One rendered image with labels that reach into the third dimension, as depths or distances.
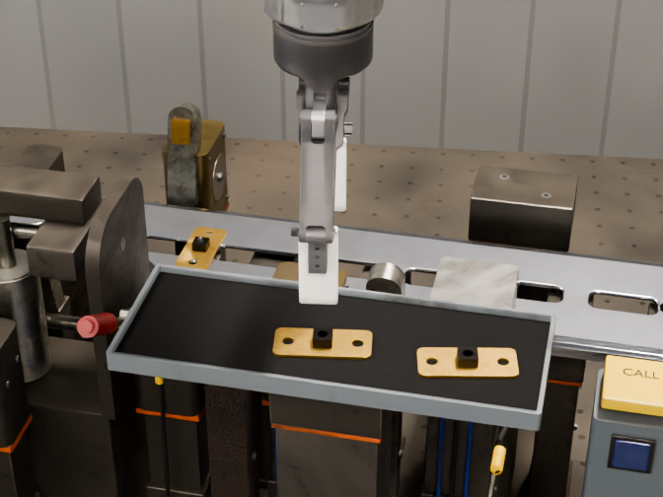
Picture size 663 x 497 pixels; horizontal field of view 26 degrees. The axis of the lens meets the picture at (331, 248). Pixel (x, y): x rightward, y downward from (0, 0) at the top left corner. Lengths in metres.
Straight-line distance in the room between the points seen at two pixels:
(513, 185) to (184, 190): 0.40
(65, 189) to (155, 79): 2.25
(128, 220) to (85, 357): 0.20
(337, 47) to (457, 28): 2.45
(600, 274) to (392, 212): 0.70
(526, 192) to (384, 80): 1.89
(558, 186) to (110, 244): 0.59
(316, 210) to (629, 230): 1.27
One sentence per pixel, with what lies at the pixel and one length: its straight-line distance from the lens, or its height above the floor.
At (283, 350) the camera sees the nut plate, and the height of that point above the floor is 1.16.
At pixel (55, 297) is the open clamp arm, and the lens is 1.58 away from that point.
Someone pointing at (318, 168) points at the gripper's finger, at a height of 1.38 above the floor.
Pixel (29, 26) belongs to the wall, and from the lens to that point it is 3.67.
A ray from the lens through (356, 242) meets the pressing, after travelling 1.66.
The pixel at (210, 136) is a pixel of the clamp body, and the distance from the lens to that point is 1.78.
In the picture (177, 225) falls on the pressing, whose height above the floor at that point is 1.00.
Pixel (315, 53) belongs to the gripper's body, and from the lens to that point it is 1.05.
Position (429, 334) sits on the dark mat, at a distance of 1.25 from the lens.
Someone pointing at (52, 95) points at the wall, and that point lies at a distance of 3.75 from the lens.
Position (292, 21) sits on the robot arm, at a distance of 1.04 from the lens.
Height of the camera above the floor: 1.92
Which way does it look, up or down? 34 degrees down
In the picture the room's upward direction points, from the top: straight up
